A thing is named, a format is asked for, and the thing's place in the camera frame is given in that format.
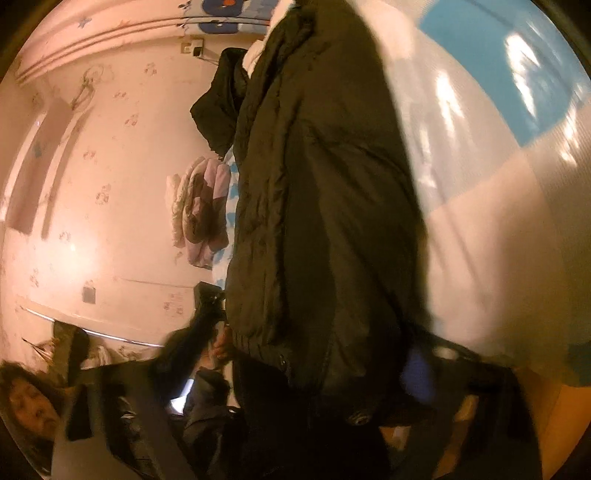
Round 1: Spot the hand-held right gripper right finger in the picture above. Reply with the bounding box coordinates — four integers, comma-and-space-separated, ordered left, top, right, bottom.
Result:
399, 339, 546, 480

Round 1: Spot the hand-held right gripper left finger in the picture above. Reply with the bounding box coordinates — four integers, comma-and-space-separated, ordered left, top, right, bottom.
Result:
51, 364, 204, 480

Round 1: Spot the dark green puffer jacket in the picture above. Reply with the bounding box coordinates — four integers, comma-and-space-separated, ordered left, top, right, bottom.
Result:
228, 0, 444, 480

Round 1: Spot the person's left hand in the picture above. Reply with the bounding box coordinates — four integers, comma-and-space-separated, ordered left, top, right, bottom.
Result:
209, 322, 232, 371

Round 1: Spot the person's dark coat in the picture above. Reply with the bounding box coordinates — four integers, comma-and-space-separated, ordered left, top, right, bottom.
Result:
182, 369, 247, 480

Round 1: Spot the pink and brown quilted jacket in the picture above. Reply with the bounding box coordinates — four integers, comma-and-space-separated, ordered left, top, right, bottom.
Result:
182, 159, 232, 269

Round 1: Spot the person's head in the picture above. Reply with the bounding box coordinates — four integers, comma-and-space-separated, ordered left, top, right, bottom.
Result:
0, 360, 70, 468

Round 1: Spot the dark hooded jacket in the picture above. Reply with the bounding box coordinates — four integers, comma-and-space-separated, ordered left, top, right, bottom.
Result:
190, 46, 254, 156

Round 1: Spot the blue and white checked blanket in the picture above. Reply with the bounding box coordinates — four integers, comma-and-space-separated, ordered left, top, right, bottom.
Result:
211, 0, 591, 384

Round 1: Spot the whale print curtain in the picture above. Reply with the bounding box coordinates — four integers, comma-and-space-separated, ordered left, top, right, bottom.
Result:
182, 0, 278, 35

